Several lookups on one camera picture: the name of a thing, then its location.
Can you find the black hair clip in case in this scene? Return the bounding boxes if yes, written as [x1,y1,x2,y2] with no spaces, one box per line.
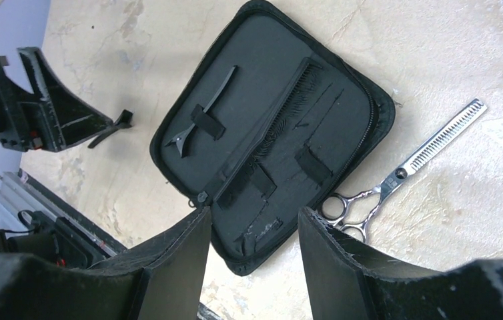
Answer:
[163,65,239,158]

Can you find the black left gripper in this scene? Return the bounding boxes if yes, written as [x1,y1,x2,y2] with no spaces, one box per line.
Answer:
[0,47,113,153]

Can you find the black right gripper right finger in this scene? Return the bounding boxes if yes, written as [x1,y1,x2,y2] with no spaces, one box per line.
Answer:
[298,207,503,319]

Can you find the black hair comb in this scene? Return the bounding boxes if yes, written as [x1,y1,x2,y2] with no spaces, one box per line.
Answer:
[214,57,324,209]

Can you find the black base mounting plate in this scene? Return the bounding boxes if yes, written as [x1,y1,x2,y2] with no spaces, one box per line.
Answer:
[4,169,127,269]

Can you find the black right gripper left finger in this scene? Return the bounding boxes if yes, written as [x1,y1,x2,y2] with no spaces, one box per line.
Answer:
[0,207,211,319]

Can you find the black zippered tool case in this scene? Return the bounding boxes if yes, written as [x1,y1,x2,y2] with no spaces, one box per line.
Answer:
[149,1,396,276]

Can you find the aluminium frame rail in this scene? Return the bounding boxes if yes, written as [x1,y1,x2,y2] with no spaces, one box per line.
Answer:
[0,171,25,231]

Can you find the black hair clip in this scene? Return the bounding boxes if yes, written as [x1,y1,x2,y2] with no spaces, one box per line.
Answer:
[87,109,133,149]
[163,65,239,158]

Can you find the silver thinning scissors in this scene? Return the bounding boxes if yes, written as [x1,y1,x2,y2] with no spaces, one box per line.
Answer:
[316,99,488,244]

